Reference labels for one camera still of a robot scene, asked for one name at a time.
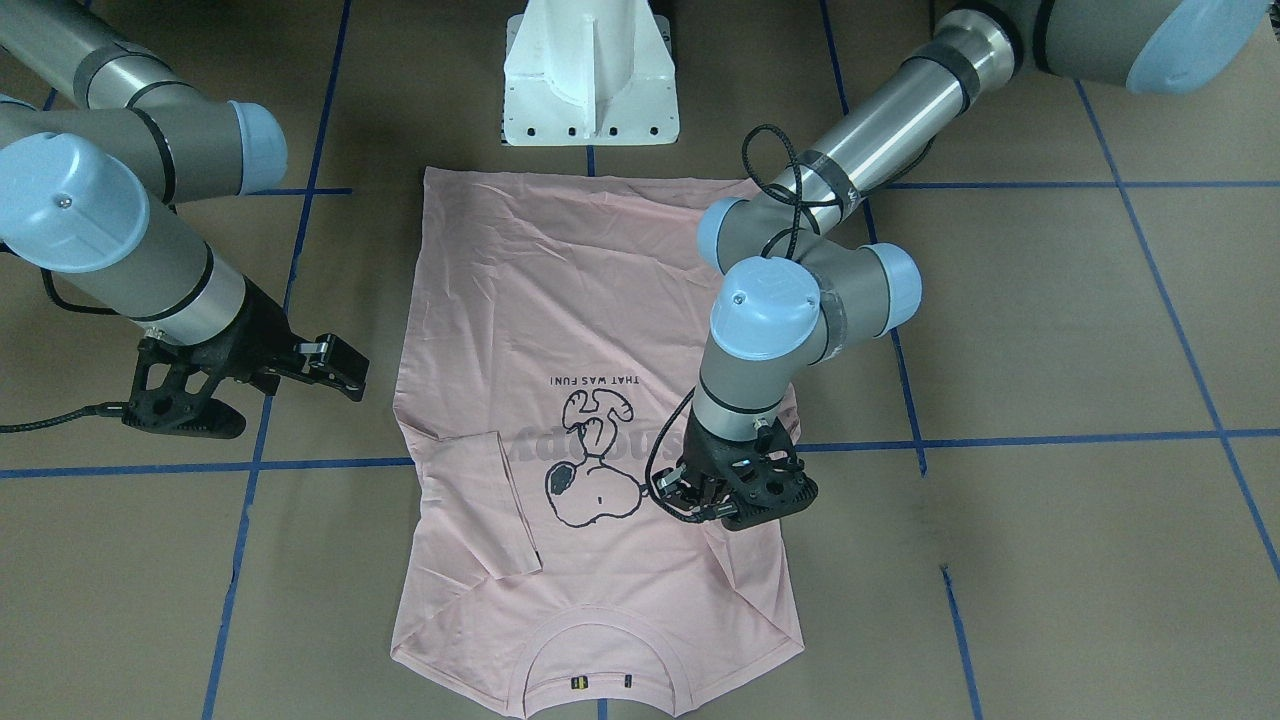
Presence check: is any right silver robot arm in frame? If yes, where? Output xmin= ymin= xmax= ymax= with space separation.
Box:
xmin=1 ymin=1 xmax=369 ymax=439

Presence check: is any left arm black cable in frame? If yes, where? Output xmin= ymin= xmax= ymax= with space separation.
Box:
xmin=645 ymin=124 xmax=861 ymax=521

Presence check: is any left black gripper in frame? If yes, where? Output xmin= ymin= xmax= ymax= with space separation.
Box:
xmin=652 ymin=425 xmax=818 ymax=530

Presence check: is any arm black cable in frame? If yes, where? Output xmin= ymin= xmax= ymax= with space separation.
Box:
xmin=0 ymin=265 xmax=141 ymax=434
xmin=645 ymin=124 xmax=861 ymax=521

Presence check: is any pink Snoopy t-shirt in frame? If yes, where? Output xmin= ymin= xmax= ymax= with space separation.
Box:
xmin=390 ymin=168 xmax=804 ymax=719

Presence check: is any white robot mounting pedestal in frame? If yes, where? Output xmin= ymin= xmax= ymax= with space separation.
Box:
xmin=500 ymin=1 xmax=681 ymax=147

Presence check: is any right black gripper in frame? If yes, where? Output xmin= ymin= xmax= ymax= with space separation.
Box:
xmin=122 ymin=282 xmax=369 ymax=439

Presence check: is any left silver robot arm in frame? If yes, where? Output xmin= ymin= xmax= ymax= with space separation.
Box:
xmin=797 ymin=19 xmax=1277 ymax=547

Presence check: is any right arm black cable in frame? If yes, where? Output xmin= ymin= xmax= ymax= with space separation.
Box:
xmin=0 ymin=265 xmax=141 ymax=434

